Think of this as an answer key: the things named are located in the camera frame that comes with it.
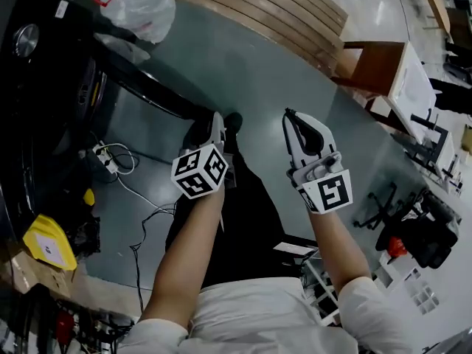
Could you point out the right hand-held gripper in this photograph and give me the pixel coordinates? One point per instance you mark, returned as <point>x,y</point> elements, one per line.
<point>328,192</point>

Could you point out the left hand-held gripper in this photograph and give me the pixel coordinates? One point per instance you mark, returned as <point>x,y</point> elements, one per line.
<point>199,172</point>

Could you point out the person's right forearm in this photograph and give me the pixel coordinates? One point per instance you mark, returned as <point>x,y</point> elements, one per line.
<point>339,253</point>

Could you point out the person's left forearm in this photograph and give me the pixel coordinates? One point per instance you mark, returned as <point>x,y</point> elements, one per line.
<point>184,264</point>

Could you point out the person's right black shoe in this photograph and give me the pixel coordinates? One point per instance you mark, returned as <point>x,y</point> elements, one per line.
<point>233,121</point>

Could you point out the brown wooden stool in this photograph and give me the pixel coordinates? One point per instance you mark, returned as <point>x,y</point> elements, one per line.
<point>376,68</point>

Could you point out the person's black trousers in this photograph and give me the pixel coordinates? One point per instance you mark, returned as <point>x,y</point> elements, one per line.
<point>243,227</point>

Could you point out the white power strip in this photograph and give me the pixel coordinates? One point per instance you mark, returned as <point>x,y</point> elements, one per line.
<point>105,159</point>

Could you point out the black device with screen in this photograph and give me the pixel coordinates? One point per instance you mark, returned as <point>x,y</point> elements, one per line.
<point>295,248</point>

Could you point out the wooden slatted platform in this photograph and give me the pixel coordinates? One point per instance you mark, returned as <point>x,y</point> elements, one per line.
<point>276,17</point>

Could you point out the white plastic bags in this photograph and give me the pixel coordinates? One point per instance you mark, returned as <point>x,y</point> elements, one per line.
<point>144,6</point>

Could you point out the black office chair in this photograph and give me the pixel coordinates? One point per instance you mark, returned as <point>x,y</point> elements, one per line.
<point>427,231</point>

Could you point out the person's white shirt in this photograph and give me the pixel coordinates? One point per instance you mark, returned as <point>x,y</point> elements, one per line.
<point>258,319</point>

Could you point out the small light wooden table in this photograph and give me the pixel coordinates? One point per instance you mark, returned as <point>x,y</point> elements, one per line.
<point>437,2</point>

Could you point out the black bin with yellow lid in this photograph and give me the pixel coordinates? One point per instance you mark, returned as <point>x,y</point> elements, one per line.
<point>49,242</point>

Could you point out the white rack with black frame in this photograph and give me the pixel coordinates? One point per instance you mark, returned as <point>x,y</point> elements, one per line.
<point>448,153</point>

